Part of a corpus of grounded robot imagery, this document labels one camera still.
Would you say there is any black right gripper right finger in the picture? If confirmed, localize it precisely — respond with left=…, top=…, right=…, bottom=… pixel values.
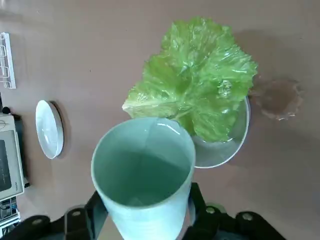
left=178, top=182, right=286, bottom=240

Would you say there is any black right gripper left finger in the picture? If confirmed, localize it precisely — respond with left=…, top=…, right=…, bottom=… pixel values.
left=0, top=191, right=110, bottom=240

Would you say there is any green cup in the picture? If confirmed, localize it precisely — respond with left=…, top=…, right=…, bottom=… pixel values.
left=90, top=117, right=197, bottom=240

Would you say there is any green lettuce leaf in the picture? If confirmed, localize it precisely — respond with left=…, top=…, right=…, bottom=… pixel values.
left=121, top=16, right=259, bottom=142

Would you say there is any smaller grey dish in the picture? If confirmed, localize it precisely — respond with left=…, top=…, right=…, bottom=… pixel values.
left=190, top=95, right=252, bottom=169

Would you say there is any larger grey dish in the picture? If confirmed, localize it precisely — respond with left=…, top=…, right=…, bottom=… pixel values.
left=34, top=99, right=67, bottom=160

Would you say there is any white toaster oven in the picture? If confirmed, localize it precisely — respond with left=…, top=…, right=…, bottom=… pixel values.
left=0, top=113, right=26, bottom=201

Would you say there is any white wire dish rack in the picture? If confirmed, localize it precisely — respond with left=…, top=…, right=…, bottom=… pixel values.
left=0, top=32, right=18, bottom=89

